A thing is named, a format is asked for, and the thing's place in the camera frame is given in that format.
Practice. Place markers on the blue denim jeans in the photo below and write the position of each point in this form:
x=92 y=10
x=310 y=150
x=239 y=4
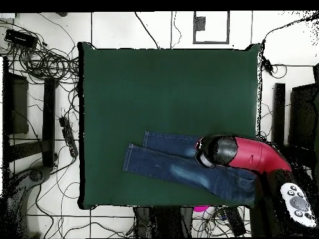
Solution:
x=162 y=164

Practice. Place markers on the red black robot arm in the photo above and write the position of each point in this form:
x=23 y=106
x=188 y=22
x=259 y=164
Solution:
x=254 y=154

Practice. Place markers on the dark flat panel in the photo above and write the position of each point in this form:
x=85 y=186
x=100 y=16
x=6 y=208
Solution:
x=302 y=114
x=20 y=104

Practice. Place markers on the dark green table cloth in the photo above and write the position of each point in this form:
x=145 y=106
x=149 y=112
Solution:
x=149 y=87

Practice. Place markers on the pink object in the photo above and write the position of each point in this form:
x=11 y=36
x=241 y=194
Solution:
x=200 y=208

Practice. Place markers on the white plastic object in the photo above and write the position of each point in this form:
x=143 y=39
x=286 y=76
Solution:
x=199 y=224

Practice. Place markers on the dark grey square plate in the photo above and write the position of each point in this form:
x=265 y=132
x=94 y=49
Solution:
x=199 y=23

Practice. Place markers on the wide black power strip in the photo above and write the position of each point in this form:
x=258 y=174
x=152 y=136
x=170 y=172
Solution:
x=235 y=221

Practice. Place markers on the grey tripod base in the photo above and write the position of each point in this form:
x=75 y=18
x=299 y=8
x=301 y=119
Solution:
x=36 y=174

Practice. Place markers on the black electronics box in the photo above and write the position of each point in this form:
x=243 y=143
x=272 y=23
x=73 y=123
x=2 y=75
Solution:
x=21 y=38

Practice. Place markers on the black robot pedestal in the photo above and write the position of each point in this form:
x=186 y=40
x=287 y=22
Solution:
x=164 y=221

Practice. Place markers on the grey square floor frame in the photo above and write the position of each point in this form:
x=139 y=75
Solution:
x=211 y=42

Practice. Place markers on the black stand frame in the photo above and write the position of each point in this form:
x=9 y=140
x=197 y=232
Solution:
x=48 y=119
x=278 y=112

